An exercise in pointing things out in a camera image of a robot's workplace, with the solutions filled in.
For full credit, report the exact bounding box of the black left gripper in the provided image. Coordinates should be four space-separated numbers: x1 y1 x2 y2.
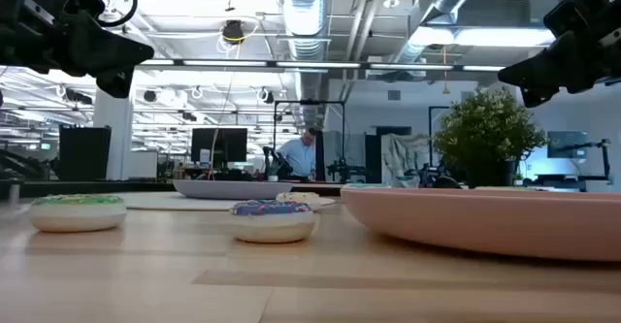
14 0 155 99

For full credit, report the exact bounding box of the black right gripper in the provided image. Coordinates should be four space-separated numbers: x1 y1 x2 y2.
498 0 621 109

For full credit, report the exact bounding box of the small green sprinkled donut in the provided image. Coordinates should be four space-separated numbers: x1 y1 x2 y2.
28 194 128 234

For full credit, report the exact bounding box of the large blue iced donut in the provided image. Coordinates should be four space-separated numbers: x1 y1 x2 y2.
341 182 392 191

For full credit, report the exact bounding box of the small purple sprinkled donut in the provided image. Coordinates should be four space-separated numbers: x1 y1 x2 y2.
229 199 317 244

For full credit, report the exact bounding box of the small white chocolate-drizzle donut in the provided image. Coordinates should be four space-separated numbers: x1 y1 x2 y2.
275 191 322 212

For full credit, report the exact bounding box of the white pillar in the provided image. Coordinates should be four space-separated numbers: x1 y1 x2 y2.
93 87 135 181

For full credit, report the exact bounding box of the green potted plant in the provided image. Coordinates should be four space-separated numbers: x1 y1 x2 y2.
431 85 549 190

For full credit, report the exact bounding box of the black upright panel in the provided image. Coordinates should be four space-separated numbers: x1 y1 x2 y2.
58 125 113 181

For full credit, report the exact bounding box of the black computer monitor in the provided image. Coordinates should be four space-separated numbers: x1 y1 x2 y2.
190 127 248 164

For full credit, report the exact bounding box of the white round plate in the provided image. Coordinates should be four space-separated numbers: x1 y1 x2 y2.
114 190 337 212

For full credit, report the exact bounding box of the pink round plate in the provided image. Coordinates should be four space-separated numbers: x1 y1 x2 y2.
339 186 621 264

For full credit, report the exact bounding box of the white draped cloth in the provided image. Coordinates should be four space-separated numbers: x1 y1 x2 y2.
380 133 433 183

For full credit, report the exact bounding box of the purple round plate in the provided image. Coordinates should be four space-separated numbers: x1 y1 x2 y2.
172 178 294 201

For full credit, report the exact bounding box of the black overhead light bar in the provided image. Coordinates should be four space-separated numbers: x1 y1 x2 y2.
135 58 507 73

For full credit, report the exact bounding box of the person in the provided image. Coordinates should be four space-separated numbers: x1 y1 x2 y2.
276 127 319 181

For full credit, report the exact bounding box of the wall screen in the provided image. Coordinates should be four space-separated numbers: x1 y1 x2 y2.
546 129 589 159

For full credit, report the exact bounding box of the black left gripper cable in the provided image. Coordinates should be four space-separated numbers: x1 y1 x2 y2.
96 0 139 28

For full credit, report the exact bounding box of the black aluminium table frame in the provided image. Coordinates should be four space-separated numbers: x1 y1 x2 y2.
0 179 345 199

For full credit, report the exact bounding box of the black overhead camera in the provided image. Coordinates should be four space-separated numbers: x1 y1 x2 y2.
221 19 245 46

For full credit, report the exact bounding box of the silver ribbed ventilation duct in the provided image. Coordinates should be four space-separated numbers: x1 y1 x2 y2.
278 0 332 120

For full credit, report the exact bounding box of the thin black stand frame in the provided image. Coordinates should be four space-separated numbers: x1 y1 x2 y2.
273 99 346 178

